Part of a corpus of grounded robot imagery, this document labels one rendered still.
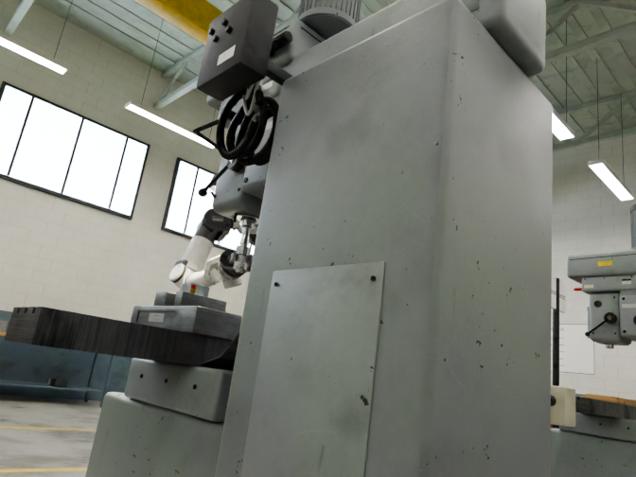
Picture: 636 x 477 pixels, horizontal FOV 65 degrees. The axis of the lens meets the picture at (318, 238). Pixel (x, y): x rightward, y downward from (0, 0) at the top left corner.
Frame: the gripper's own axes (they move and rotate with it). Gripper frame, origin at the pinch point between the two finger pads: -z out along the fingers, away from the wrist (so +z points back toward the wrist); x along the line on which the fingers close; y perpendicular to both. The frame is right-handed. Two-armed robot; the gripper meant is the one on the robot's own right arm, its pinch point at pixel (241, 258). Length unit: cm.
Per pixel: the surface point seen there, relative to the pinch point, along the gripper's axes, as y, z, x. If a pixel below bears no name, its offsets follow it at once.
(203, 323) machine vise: 23.0, -21.0, -10.1
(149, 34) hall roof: -500, 673, -121
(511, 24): -40, -84, 32
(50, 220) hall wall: -152, 735, -200
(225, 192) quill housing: -18.9, -3.9, -9.2
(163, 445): 55, -10, -13
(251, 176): -20.5, -18.8, -4.5
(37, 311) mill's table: 27, -32, -47
